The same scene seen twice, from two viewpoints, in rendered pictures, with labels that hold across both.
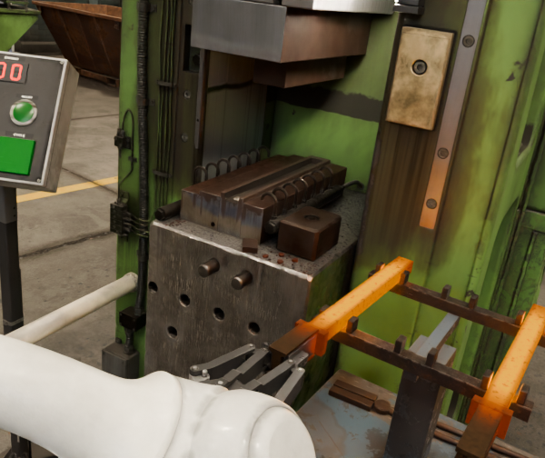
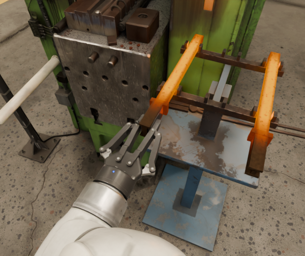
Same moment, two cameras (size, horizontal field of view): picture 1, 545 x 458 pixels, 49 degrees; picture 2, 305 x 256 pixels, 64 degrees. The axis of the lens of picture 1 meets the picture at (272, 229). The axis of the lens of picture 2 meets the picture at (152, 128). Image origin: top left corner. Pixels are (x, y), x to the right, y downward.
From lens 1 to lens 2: 0.30 m
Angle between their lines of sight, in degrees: 30
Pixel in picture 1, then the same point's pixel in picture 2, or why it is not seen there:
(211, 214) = (85, 24)
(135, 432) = not seen: outside the picture
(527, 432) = (245, 81)
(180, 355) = (91, 98)
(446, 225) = (218, 7)
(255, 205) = (109, 16)
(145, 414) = not seen: outside the picture
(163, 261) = (67, 55)
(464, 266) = (229, 29)
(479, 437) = (258, 157)
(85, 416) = not seen: outside the picture
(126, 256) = (48, 47)
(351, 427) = (180, 123)
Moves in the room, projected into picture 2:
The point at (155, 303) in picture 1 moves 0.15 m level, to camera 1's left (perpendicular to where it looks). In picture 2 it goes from (71, 76) to (34, 79)
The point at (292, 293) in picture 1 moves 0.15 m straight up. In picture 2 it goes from (141, 64) to (139, 24)
